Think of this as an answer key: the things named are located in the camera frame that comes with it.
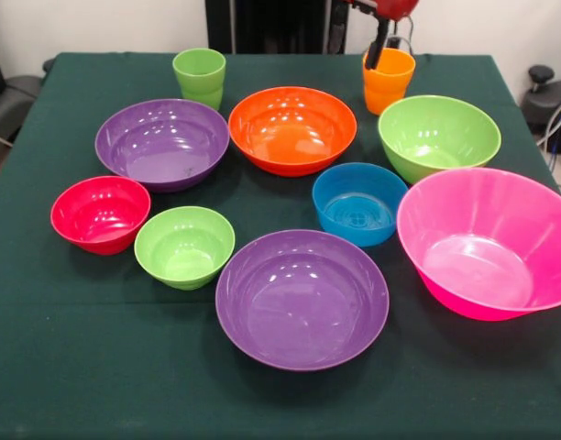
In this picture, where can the small green plastic bowl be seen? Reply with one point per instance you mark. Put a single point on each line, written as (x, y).
(184, 252)

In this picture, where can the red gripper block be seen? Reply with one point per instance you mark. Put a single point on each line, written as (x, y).
(399, 9)

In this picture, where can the green plastic cup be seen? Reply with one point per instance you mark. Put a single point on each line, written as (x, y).
(199, 82)

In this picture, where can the orange plastic bowl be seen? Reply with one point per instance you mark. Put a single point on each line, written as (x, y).
(285, 142)

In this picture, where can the pink plastic bowl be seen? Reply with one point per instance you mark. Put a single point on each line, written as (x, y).
(491, 256)

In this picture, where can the purple plastic bowl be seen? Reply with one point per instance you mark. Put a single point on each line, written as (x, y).
(161, 151)
(303, 302)

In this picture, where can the large green plastic bowl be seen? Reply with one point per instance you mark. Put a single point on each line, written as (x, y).
(436, 137)

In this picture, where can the black chair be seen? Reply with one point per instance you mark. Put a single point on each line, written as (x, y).
(14, 101)

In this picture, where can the black cabinet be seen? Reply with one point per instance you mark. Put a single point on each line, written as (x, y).
(271, 23)

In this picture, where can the orange plastic cup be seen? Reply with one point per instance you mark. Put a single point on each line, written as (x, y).
(388, 91)

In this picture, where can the dark green tablecloth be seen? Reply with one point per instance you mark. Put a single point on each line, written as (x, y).
(79, 344)

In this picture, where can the blue plastic bowl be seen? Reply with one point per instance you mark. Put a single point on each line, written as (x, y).
(354, 215)

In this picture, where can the red plastic bowl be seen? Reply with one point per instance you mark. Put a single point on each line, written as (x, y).
(99, 215)

